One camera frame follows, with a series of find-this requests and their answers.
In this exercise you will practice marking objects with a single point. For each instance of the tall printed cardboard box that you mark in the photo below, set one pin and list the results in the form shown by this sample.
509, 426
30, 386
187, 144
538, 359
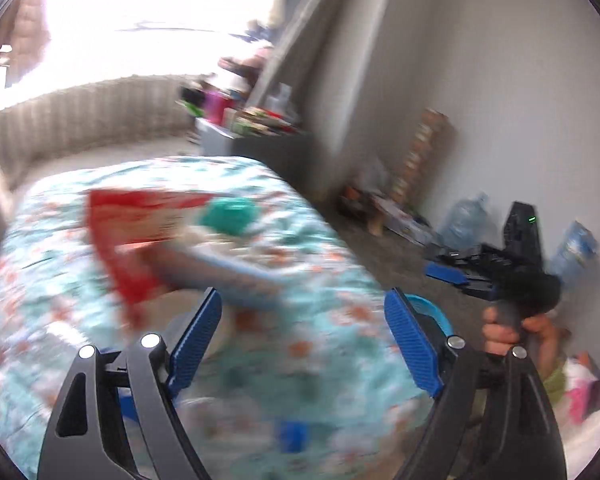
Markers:
408, 180

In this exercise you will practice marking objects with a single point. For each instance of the blue plastic basket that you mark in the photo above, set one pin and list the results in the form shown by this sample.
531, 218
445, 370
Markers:
425, 307

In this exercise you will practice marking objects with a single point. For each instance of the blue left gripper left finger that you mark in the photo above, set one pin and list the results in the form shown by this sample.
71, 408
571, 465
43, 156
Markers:
188, 345

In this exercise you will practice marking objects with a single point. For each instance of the red snack bag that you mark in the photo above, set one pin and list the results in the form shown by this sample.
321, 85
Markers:
121, 222

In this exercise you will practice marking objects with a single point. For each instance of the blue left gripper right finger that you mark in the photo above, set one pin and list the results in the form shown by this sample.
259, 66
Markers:
419, 340

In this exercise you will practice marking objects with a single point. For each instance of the black router device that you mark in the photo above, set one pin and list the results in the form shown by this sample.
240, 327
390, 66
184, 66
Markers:
521, 233

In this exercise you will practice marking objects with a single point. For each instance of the large water jug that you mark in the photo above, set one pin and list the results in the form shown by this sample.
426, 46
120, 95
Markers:
463, 226

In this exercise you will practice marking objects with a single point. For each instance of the grey cabinet with clutter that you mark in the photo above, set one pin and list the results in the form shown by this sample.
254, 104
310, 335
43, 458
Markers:
227, 126

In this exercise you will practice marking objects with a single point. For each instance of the person's hand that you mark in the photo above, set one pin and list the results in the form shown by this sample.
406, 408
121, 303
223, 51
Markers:
540, 330

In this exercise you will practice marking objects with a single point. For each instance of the grey curtain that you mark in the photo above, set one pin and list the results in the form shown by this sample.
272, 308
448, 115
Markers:
324, 53

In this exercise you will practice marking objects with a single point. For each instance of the Pepsi plastic bottle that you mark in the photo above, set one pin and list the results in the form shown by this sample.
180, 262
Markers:
221, 421

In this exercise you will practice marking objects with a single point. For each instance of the hanging brown jacket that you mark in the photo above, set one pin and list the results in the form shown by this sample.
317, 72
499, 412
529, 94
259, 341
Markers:
28, 36

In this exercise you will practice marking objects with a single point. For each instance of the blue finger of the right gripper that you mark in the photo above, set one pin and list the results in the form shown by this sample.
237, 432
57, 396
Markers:
446, 274

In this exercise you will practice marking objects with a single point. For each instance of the floral teal bed quilt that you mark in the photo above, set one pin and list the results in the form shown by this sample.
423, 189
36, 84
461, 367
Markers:
314, 388

